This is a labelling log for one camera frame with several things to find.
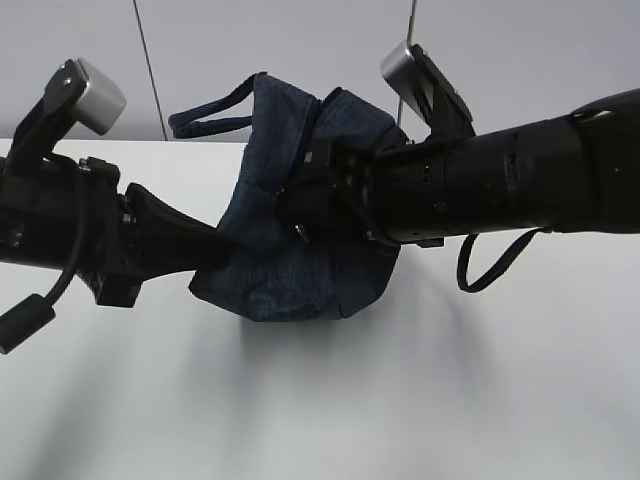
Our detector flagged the dark navy lunch bag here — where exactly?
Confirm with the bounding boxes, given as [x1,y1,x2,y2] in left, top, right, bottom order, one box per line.
[169,72,406,322]

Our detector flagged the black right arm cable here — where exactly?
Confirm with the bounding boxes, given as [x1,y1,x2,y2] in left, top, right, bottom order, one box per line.
[456,227,551,294]

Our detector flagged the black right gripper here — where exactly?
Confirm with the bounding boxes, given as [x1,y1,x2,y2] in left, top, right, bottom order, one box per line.
[279,117,590,247]

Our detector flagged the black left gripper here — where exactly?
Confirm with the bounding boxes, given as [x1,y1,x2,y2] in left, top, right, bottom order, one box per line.
[1,154,230,308]

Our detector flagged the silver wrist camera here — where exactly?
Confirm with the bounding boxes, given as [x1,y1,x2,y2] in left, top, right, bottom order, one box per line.
[381,40,476,139]
[9,58,128,161]

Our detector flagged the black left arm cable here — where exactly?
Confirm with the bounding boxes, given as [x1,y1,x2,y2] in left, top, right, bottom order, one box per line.
[0,169,91,356]

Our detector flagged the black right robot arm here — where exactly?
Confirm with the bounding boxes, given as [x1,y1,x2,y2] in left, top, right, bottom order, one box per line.
[278,90,639,248]

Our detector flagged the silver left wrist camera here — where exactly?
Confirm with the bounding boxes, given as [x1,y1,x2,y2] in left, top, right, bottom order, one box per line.
[9,58,128,161]

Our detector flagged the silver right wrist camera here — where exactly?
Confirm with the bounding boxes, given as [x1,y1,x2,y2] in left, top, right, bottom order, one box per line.
[381,40,476,139]

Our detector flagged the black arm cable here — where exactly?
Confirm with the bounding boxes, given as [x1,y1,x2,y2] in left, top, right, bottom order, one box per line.
[0,169,91,356]
[456,227,551,294]

